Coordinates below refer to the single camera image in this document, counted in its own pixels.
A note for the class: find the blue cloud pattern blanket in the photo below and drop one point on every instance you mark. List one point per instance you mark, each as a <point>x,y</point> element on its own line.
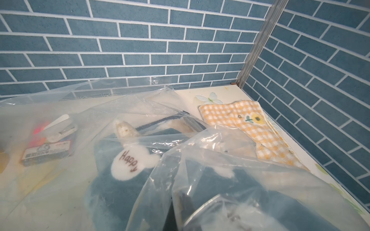
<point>161,179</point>

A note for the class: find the clear plastic vacuum bag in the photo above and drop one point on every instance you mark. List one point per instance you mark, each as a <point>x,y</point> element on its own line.
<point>51,196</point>

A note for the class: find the orange checkered sunflower blanket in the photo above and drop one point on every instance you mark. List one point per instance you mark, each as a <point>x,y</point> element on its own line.
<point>249,117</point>

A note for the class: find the white plastic bag clip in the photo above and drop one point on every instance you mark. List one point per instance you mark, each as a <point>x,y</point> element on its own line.
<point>60,128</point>

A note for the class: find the highlighter marker pack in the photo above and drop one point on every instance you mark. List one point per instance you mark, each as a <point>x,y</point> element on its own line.
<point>44,149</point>

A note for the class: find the yellow metal pen bucket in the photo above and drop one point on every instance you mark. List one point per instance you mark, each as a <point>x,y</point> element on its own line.
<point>4,160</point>

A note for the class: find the right aluminium corner post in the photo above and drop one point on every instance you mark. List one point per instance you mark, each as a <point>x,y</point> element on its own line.
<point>267,28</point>

